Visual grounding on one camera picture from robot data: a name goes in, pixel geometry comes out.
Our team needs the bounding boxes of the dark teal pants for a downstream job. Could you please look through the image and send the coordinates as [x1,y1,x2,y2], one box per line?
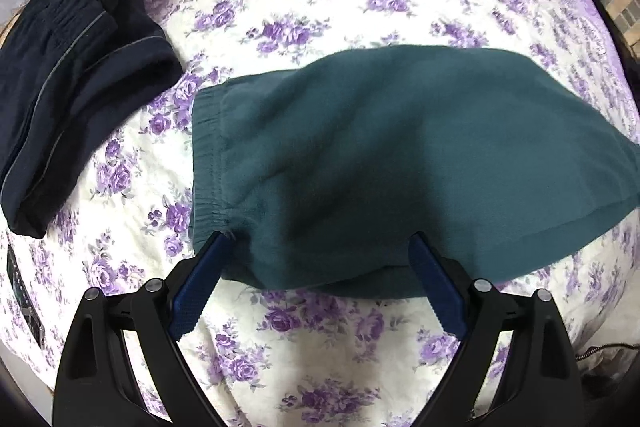
[190,46,639,299]

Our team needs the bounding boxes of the black striped item at edge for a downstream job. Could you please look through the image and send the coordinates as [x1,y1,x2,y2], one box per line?
[6,245,44,349]

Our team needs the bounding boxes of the dark navy folded pants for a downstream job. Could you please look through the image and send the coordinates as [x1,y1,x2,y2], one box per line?
[1,0,182,239]

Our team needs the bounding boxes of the beige grey checked curtain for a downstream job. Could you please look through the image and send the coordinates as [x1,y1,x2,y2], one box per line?
[600,0,640,60]

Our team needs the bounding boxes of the purple floral bed sheet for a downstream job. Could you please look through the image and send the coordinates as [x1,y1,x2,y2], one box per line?
[1,0,639,426]

